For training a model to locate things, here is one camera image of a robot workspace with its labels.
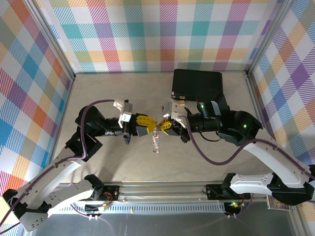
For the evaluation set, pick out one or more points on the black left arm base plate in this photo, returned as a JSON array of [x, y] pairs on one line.
[[112, 193]]

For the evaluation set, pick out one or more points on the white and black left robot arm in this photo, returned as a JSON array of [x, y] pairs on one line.
[[56, 177]]

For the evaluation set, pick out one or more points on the aluminium frame post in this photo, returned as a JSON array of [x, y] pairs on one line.
[[267, 37], [51, 39]]

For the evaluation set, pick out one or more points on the colourful printed card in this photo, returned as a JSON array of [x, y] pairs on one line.
[[275, 204]]

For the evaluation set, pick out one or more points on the small wooden block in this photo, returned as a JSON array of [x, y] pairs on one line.
[[181, 102]]

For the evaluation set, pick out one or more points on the thin metal keyring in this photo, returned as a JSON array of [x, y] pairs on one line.
[[157, 130]]

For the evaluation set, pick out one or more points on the aluminium frame bar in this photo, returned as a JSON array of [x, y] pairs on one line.
[[64, 108], [257, 103]]

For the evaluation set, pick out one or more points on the black controller board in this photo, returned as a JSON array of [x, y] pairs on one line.
[[233, 209], [96, 208]]

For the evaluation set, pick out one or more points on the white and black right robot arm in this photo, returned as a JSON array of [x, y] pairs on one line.
[[278, 153]]

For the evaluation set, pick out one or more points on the grey metal sheet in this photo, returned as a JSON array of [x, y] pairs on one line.
[[172, 223]]

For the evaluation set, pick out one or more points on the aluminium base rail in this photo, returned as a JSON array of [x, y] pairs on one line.
[[160, 193]]

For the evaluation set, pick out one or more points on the black hard case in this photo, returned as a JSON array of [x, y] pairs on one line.
[[192, 81]]

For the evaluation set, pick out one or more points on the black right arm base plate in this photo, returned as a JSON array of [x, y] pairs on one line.
[[214, 191]]

